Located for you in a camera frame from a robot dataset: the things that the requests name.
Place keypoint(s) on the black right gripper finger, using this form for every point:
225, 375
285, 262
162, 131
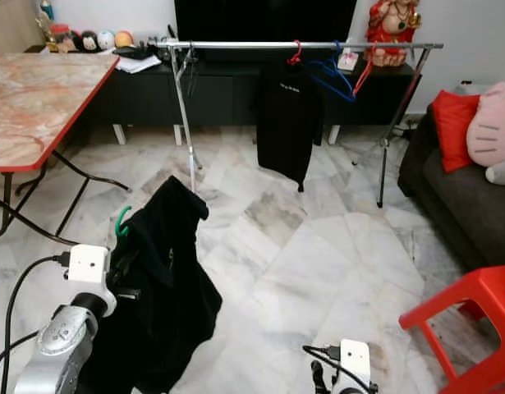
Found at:
317, 377

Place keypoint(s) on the black garment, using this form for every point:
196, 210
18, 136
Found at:
170, 304

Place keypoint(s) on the green plastic clothes hanger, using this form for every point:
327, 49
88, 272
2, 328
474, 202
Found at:
121, 222

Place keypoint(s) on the blue plastic clothes hanger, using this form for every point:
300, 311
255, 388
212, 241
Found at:
330, 79

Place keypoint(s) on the red plastic clothes hanger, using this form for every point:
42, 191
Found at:
364, 77
296, 57

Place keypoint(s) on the red plastic stool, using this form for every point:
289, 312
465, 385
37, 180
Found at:
474, 295

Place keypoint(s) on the marble top folding table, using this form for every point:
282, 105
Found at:
39, 103

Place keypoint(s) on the dark brown fabric sofa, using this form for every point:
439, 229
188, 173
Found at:
457, 213

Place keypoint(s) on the white paper stack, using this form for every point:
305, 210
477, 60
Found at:
139, 65

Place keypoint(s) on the black low tv cabinet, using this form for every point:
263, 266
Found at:
227, 90

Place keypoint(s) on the black printed t-shirt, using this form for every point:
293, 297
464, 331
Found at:
287, 123

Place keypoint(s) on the black remote control caddy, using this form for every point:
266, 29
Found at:
145, 49

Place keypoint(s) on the black round toy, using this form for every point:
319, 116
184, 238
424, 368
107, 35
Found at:
89, 41

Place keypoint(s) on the white round toy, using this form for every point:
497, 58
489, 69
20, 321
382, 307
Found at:
105, 39

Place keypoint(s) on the orange round toy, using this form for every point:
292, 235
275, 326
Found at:
123, 38

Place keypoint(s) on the silver metal clothes rack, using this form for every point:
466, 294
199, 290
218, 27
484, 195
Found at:
244, 44

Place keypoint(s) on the blue bottle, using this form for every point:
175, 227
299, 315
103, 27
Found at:
47, 11

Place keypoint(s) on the light wooden door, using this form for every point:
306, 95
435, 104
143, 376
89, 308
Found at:
10, 23

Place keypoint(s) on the black flat screen television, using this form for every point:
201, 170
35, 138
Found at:
264, 18

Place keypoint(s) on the pink cat face cushion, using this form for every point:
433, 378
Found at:
494, 123

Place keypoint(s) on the white tissue box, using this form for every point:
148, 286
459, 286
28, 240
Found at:
346, 61

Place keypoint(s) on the red laughing buddha figurine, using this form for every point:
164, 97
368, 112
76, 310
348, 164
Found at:
393, 31

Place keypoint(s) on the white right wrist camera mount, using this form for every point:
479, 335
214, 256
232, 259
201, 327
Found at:
355, 359

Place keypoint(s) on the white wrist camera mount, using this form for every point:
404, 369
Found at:
88, 264
355, 359

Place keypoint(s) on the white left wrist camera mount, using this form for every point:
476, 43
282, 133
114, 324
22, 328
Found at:
88, 264

